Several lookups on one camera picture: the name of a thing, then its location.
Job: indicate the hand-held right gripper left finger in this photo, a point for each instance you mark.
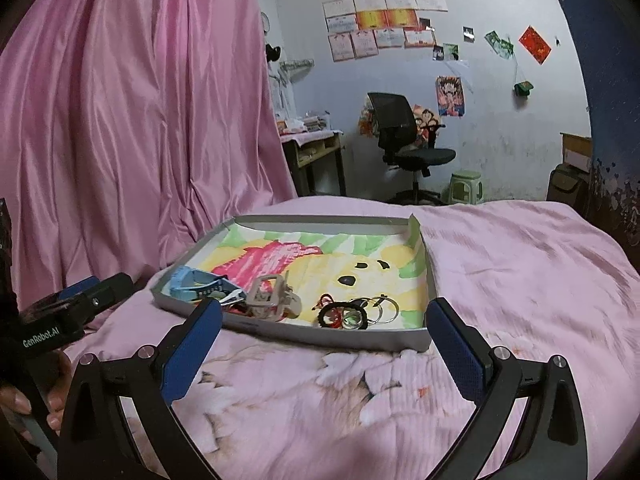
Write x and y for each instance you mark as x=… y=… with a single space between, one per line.
x=192 y=350

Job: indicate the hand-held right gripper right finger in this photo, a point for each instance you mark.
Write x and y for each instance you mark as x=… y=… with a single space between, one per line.
x=457 y=355

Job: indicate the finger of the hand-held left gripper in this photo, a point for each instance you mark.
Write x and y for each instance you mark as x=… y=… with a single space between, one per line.
x=82 y=287
x=107 y=295

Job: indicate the thin silver bangle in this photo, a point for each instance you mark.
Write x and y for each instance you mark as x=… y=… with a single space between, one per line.
x=385 y=321

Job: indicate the grey cardboard box tray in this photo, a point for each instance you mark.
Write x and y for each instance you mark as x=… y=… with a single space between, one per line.
x=310 y=333

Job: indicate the person's left hand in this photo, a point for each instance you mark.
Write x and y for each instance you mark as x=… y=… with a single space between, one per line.
x=60 y=395

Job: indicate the blue wristwatch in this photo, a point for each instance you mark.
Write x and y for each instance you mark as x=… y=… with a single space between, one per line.
x=200 y=290

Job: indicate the beige hair claw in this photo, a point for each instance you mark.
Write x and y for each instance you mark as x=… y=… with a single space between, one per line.
x=270 y=306

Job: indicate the cartoon printed paper liner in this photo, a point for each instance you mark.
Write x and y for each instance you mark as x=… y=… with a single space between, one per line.
x=320 y=265

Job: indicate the green plastic stool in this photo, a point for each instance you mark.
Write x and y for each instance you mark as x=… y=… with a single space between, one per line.
x=465 y=185

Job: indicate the pink satin curtain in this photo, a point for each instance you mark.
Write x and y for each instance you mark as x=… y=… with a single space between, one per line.
x=125 y=110

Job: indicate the dark bag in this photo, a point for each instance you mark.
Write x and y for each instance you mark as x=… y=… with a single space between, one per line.
x=567 y=185

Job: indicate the brown wooden cabinet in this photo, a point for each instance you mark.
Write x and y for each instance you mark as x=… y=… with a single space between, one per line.
x=576 y=150

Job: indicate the dark wooden desk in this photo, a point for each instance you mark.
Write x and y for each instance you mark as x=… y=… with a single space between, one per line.
x=320 y=148

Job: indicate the black office chair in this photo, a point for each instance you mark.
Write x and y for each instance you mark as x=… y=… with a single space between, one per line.
x=395 y=115

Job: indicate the pile of desk clutter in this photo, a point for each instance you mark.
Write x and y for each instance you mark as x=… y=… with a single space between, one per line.
x=310 y=122

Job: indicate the white hanging clothes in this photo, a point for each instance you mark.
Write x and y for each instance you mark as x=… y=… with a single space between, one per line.
x=287 y=85

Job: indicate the blue patterned cloth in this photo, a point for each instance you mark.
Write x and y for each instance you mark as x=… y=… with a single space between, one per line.
x=605 y=85

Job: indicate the cartoon wall poster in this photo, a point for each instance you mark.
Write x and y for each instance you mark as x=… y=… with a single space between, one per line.
x=450 y=96

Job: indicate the green hanging wall ornament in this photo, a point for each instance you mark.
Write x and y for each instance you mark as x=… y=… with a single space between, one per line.
x=523 y=88

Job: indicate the black wall hook object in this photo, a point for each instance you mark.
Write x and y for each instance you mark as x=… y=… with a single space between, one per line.
x=273 y=53

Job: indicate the small wall photo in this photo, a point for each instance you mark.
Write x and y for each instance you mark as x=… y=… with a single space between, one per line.
x=445 y=52
x=425 y=24
x=469 y=33

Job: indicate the green wall photo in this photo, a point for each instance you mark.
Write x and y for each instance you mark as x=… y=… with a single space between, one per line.
x=499 y=44

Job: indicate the red paper wall decoration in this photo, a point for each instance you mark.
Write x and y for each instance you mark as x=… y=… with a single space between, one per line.
x=535 y=45

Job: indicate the group of wall certificates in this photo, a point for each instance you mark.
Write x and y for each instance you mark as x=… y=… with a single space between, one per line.
x=385 y=20

